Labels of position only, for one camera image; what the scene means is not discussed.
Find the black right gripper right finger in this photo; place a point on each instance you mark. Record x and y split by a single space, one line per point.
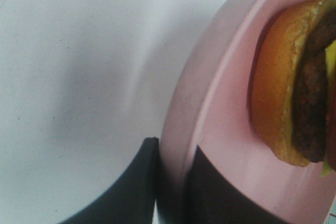
211 198

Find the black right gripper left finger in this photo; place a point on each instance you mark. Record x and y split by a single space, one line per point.
132 196

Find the pink round plate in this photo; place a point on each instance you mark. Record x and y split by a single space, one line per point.
209 112

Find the toy hamburger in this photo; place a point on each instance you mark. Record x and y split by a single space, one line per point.
293 91

